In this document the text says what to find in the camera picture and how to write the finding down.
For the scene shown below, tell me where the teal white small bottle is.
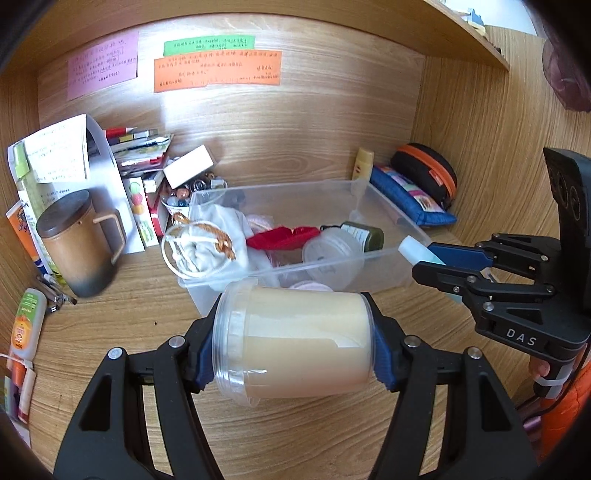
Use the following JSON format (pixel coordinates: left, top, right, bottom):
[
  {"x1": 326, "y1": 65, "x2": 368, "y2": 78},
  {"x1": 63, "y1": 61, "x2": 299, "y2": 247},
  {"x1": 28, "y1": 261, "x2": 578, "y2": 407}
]
[{"x1": 397, "y1": 234, "x2": 463, "y2": 305}]

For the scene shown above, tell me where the dark green spray bottle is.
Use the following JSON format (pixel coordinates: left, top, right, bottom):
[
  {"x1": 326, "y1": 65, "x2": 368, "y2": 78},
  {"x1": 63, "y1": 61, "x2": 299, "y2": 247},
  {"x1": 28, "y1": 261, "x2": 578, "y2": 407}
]
[{"x1": 320, "y1": 221, "x2": 385, "y2": 252}]

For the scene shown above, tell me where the frosted setting powder jar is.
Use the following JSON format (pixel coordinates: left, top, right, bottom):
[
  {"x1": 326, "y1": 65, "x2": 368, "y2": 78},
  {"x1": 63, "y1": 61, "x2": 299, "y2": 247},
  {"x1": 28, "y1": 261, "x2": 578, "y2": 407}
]
[{"x1": 301, "y1": 227, "x2": 365, "y2": 291}]

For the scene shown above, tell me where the clear jar cream puff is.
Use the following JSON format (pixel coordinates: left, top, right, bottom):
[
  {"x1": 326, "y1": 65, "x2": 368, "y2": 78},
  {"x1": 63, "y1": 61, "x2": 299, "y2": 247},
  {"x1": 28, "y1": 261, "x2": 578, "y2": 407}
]
[{"x1": 211, "y1": 279, "x2": 375, "y2": 407}]

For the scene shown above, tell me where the red gold charm pouch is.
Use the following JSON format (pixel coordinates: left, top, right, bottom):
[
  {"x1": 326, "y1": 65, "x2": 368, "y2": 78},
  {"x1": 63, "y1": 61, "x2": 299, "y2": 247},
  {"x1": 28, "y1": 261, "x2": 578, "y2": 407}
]
[{"x1": 246, "y1": 226, "x2": 321, "y2": 251}]

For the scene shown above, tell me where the white drawstring fabric pouch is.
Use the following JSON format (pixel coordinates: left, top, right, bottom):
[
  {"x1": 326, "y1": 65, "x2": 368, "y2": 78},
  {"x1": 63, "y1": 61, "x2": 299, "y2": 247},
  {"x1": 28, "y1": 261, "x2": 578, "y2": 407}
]
[{"x1": 160, "y1": 204, "x2": 273, "y2": 290}]

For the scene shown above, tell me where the person's right hand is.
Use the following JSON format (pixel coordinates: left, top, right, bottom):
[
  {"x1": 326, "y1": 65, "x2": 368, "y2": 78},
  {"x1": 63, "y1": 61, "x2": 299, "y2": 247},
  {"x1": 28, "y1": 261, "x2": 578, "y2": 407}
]
[{"x1": 528, "y1": 357, "x2": 550, "y2": 380}]

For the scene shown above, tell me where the orange jacket sleeve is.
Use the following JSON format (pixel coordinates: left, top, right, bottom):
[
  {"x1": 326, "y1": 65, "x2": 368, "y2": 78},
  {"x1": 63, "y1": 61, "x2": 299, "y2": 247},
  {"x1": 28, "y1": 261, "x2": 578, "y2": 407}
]
[{"x1": 539, "y1": 358, "x2": 590, "y2": 461}]

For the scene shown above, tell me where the blue colourful fabric pouch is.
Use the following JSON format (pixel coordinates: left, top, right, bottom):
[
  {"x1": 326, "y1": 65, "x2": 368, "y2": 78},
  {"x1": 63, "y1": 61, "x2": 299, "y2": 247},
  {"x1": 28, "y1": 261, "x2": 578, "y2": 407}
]
[{"x1": 370, "y1": 166, "x2": 457, "y2": 227}]

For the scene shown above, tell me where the black orange zipper case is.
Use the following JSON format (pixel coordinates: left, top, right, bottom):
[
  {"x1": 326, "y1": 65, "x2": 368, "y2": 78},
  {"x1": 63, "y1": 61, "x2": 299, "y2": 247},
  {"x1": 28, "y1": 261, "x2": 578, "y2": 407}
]
[{"x1": 390, "y1": 142, "x2": 458, "y2": 210}]

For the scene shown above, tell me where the clear plastic storage bin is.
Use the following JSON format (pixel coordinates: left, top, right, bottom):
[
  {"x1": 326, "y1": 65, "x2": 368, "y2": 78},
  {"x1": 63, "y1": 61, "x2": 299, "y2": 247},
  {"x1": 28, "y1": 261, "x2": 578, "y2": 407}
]
[{"x1": 178, "y1": 180, "x2": 431, "y2": 313}]

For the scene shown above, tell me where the green orange glue tube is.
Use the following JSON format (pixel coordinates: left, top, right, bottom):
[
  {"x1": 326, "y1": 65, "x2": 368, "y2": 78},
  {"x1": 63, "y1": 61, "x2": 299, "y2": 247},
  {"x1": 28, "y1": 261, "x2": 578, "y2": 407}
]
[{"x1": 10, "y1": 288, "x2": 47, "y2": 361}]

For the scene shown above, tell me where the yellow lotion tube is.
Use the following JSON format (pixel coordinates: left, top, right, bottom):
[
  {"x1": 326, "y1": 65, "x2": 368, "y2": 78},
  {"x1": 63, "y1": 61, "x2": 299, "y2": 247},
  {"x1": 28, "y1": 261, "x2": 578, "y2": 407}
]
[{"x1": 352, "y1": 147, "x2": 375, "y2": 181}]

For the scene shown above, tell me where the pink round compact fan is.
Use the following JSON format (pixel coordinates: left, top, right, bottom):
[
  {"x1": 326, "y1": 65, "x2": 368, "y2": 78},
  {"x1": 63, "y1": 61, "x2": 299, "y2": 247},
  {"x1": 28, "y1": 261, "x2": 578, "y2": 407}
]
[{"x1": 290, "y1": 280, "x2": 332, "y2": 292}]

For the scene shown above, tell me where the brown mug with lid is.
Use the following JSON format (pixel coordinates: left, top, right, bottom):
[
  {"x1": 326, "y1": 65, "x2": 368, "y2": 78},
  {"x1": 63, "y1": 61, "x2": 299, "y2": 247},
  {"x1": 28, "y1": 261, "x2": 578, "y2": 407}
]
[{"x1": 36, "y1": 190, "x2": 126, "y2": 298}]

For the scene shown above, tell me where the white bowl of beads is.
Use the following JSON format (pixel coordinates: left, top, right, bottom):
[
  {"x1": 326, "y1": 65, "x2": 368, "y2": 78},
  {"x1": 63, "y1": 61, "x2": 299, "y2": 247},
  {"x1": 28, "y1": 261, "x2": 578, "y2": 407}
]
[{"x1": 158, "y1": 170, "x2": 230, "y2": 227}]

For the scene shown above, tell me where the wooden upper shelf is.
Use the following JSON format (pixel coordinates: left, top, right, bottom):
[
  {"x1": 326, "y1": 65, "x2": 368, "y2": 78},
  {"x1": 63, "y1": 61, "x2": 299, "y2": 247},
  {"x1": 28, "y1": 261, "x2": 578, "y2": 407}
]
[{"x1": 415, "y1": 1, "x2": 509, "y2": 71}]

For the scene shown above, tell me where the white cardboard box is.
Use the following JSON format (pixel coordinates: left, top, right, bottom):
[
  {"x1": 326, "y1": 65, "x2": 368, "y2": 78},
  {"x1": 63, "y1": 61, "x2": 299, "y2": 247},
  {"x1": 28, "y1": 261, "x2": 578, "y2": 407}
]
[{"x1": 163, "y1": 145, "x2": 214, "y2": 189}]

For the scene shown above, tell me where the stack of books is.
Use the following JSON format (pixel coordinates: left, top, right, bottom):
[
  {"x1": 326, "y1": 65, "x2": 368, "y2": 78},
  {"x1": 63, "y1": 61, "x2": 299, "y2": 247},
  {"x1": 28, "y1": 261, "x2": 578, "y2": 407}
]
[{"x1": 103, "y1": 128, "x2": 174, "y2": 249}]

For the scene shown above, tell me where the green white carton box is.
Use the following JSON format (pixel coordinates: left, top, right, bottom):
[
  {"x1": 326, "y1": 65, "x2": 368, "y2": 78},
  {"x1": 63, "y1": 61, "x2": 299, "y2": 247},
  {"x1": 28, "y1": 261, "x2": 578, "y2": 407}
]
[{"x1": 7, "y1": 141, "x2": 65, "y2": 285}]

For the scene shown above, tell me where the silver metal bookend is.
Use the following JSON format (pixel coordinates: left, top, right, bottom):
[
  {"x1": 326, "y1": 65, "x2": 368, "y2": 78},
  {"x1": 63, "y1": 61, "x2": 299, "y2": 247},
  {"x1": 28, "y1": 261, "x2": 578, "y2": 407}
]
[{"x1": 15, "y1": 114, "x2": 144, "y2": 254}]

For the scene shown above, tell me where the red white marker pen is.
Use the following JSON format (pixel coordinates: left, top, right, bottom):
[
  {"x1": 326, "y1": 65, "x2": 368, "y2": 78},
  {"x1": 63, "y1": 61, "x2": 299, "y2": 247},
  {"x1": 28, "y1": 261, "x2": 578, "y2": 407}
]
[{"x1": 104, "y1": 127, "x2": 134, "y2": 139}]

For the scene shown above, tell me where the orange sticky note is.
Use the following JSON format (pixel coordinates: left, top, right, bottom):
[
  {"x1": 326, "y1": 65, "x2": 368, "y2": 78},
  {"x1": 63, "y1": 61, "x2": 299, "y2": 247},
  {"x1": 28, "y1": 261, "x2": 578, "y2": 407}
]
[{"x1": 153, "y1": 49, "x2": 283, "y2": 93}]

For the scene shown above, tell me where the green sticky note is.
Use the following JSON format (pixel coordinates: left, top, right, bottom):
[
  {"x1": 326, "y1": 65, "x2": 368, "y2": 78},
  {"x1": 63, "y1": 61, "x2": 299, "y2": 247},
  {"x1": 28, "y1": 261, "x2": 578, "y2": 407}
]
[{"x1": 163, "y1": 34, "x2": 256, "y2": 57}]

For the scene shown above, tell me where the pink sticky note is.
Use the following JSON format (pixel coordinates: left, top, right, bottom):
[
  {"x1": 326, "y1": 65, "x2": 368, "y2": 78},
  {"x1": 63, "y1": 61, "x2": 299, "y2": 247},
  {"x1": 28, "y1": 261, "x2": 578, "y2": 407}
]
[{"x1": 67, "y1": 31, "x2": 139, "y2": 101}]

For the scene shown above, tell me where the pink rope in bag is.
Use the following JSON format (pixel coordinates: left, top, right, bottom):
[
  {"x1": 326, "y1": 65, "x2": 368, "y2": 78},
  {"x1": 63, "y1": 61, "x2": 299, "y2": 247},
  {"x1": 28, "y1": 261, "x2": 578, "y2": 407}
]
[{"x1": 244, "y1": 212, "x2": 276, "y2": 233}]

